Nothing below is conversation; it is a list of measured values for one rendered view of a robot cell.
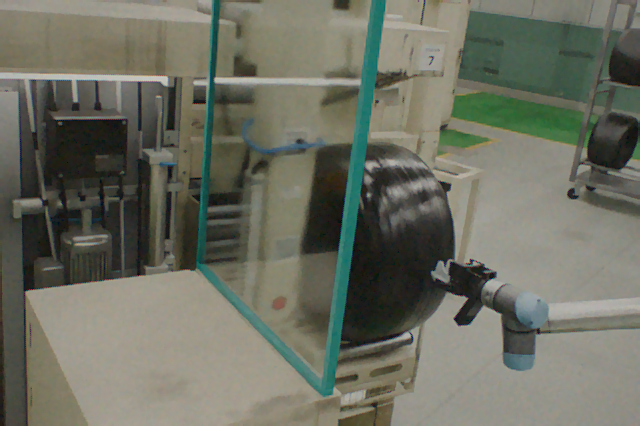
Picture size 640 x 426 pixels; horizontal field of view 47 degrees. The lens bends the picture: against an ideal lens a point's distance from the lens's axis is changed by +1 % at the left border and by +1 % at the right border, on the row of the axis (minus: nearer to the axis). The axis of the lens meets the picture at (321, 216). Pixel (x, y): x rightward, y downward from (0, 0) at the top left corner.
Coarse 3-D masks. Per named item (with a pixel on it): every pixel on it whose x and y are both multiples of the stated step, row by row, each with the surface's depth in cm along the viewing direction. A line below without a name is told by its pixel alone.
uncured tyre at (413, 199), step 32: (384, 160) 199; (416, 160) 204; (384, 192) 190; (416, 192) 195; (384, 224) 187; (416, 224) 191; (448, 224) 197; (352, 256) 243; (384, 256) 187; (416, 256) 191; (448, 256) 197; (352, 288) 239; (384, 288) 189; (416, 288) 194; (352, 320) 198; (384, 320) 196; (416, 320) 204
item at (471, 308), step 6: (474, 294) 179; (468, 300) 181; (474, 300) 179; (462, 306) 183; (468, 306) 181; (474, 306) 180; (480, 306) 182; (462, 312) 183; (468, 312) 181; (474, 312) 183; (456, 318) 185; (462, 318) 183; (468, 318) 184; (474, 318) 185; (462, 324) 185; (468, 324) 185
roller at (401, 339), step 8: (384, 336) 215; (392, 336) 216; (400, 336) 217; (408, 336) 219; (344, 344) 208; (352, 344) 209; (360, 344) 210; (368, 344) 211; (376, 344) 212; (384, 344) 214; (392, 344) 215; (400, 344) 217; (408, 344) 219; (344, 352) 206; (352, 352) 208; (360, 352) 209; (368, 352) 211
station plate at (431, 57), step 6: (426, 48) 227; (432, 48) 228; (438, 48) 229; (426, 54) 228; (432, 54) 229; (438, 54) 230; (420, 60) 227; (426, 60) 229; (432, 60) 230; (438, 60) 231; (420, 66) 228; (426, 66) 229; (432, 66) 231; (438, 66) 232
